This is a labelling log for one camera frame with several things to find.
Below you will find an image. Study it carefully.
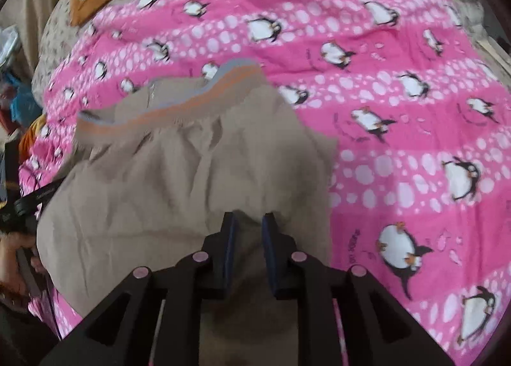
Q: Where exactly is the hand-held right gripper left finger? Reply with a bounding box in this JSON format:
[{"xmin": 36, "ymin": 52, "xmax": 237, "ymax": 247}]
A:
[{"xmin": 40, "ymin": 212, "xmax": 239, "ymax": 366}]

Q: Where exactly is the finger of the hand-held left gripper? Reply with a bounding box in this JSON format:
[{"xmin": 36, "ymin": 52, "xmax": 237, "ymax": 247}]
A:
[{"xmin": 14, "ymin": 182, "xmax": 60, "ymax": 217}]

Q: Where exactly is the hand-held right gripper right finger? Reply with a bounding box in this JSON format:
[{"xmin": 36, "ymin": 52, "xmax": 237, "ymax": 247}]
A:
[{"xmin": 261, "ymin": 212, "xmax": 456, "ymax": 366}]

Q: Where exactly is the khaki jacket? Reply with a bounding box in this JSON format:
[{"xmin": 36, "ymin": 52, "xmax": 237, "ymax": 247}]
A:
[{"xmin": 36, "ymin": 58, "xmax": 340, "ymax": 366}]

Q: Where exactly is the person's left hand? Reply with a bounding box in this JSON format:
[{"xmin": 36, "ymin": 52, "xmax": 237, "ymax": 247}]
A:
[{"xmin": 0, "ymin": 230, "xmax": 50, "ymax": 303}]

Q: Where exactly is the orange cloth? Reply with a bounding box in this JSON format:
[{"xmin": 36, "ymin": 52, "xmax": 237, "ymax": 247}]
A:
[{"xmin": 20, "ymin": 114, "xmax": 49, "ymax": 159}]

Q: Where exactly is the white plastic bag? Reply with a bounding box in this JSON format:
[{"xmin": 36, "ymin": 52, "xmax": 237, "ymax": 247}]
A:
[{"xmin": 0, "ymin": 26, "xmax": 20, "ymax": 67}]

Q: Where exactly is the floral bed sheet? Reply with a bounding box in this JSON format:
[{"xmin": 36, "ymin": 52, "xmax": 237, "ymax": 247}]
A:
[{"xmin": 32, "ymin": 0, "xmax": 511, "ymax": 89}]

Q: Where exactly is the pink penguin print blanket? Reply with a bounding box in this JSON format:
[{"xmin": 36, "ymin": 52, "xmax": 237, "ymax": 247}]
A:
[{"xmin": 18, "ymin": 0, "xmax": 511, "ymax": 366}]

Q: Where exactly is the wooden board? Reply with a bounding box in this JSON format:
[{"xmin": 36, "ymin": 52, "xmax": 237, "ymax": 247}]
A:
[{"xmin": 477, "ymin": 38, "xmax": 511, "ymax": 75}]

